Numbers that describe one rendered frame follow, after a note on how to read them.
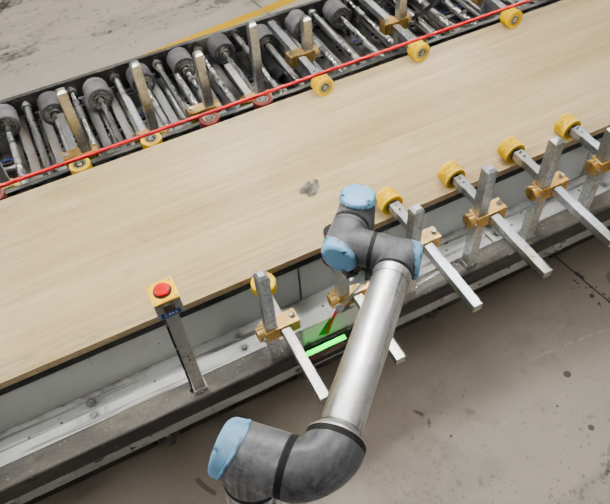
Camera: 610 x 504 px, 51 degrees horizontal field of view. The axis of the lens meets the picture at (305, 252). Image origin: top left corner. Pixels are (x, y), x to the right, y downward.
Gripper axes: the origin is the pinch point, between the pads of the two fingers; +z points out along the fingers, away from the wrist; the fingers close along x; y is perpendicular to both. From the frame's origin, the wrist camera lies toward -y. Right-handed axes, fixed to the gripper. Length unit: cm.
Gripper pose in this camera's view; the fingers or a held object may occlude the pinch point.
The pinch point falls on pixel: (362, 279)
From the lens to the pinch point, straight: 187.6
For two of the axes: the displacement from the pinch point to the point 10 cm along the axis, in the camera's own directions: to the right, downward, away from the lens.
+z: 0.5, 6.3, 7.8
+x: 4.5, 6.8, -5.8
